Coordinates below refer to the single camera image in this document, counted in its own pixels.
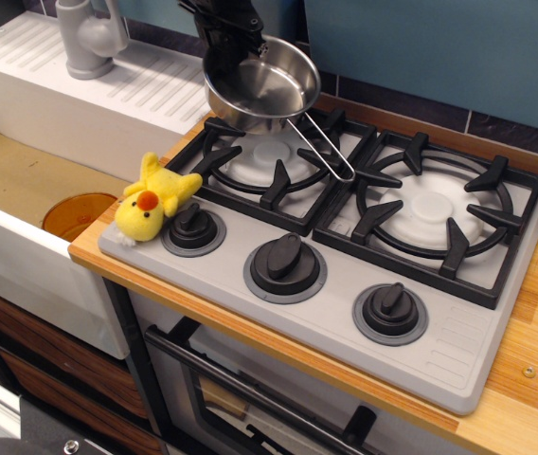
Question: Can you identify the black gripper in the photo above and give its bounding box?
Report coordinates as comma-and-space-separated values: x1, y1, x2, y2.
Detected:
177, 0, 267, 91

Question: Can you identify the stainless steel pan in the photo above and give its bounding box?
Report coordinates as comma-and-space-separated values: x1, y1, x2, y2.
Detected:
206, 36, 356, 183

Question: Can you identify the black left stove knob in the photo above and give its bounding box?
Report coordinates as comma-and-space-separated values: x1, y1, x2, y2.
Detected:
160, 203, 226, 258

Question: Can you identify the black stove knob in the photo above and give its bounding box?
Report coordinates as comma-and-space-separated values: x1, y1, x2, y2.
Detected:
352, 282, 429, 347
243, 232, 328, 305
160, 203, 226, 258

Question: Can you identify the black middle stove knob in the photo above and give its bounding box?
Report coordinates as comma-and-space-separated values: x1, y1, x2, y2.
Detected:
243, 232, 328, 305

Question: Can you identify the grey toy stove top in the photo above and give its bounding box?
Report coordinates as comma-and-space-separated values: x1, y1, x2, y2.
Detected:
99, 195, 532, 414

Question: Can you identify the black right stove knob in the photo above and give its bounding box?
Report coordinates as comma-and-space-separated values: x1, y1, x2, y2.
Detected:
352, 282, 429, 347

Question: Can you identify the grey toy faucet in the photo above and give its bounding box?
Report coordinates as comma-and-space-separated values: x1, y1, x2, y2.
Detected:
56, 0, 129, 81

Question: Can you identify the black left burner grate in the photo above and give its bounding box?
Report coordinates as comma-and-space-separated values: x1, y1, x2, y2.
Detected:
167, 109, 378, 235

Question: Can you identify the black burner grate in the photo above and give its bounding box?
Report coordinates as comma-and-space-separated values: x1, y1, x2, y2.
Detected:
167, 109, 378, 235
313, 131, 538, 310

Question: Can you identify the yellow stuffed duck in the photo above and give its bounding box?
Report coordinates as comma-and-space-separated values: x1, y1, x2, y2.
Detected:
115, 152, 203, 246

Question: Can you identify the white toy sink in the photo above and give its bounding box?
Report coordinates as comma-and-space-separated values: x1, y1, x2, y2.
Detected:
0, 12, 209, 359

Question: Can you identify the orange plastic plate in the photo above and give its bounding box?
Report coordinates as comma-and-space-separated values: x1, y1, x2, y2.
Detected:
42, 192, 117, 242

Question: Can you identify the black right burner grate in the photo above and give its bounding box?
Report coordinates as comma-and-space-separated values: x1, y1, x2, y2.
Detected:
313, 131, 538, 310

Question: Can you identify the wooden drawer cabinet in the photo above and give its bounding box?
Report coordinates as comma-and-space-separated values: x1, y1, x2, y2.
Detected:
0, 297, 167, 454

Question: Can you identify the oven door with handle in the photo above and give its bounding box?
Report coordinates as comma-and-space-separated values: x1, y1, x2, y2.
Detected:
144, 318, 448, 454

